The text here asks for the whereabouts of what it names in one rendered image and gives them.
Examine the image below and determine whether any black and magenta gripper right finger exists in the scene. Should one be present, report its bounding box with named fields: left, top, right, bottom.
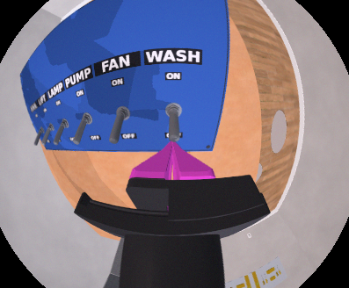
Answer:
left=172, top=142, right=215, bottom=180

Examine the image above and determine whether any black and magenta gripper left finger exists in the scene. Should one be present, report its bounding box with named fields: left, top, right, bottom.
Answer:
left=129, top=141, right=172, bottom=180

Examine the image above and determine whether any blue switch panel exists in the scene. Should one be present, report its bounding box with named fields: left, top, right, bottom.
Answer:
left=20, top=0, right=230, bottom=152

